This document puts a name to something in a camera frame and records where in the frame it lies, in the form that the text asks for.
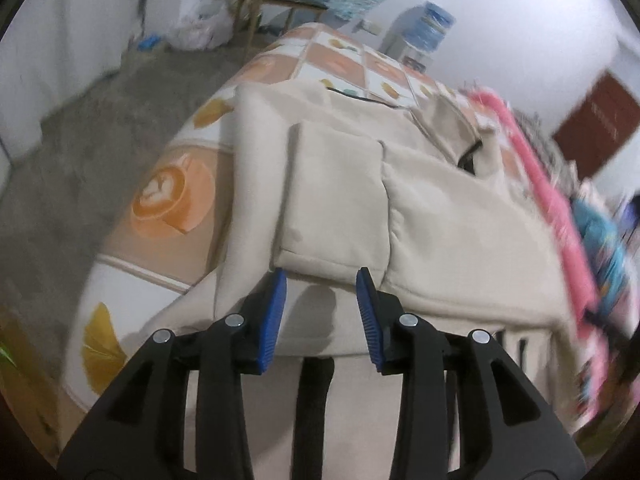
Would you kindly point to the wooden chair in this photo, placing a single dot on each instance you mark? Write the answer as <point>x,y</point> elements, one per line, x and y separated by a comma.
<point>270,5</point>

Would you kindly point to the brown wooden door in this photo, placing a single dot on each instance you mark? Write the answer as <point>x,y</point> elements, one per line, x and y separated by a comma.
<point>599,127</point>

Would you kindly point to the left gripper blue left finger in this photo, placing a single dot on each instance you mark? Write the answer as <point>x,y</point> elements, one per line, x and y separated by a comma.
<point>175,411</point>

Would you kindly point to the cream zip-up jacket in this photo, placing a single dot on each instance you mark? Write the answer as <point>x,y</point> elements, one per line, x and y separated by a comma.
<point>324,185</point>

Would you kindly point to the white water dispenser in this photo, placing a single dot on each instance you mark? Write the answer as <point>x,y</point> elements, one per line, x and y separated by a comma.
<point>408,55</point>

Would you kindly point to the blue water bottle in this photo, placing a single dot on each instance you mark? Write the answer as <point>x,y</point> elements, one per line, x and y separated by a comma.
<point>427,32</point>

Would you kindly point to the white plastic bag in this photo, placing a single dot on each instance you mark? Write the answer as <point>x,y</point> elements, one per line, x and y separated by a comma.
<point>206,26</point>

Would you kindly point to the wall power socket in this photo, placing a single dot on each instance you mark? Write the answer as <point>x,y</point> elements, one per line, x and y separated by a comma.
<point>370,27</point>

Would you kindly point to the pink floral blanket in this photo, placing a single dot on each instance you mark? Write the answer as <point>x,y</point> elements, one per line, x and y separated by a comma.
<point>582,379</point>

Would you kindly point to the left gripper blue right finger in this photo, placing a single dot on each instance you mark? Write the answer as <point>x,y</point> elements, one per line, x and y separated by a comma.
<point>467,411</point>

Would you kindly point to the patterned checkered bed sheet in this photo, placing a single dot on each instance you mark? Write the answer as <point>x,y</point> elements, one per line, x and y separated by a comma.
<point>171,233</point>

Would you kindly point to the teal blue garment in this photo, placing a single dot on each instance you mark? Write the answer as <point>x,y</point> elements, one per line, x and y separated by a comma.
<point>616,280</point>

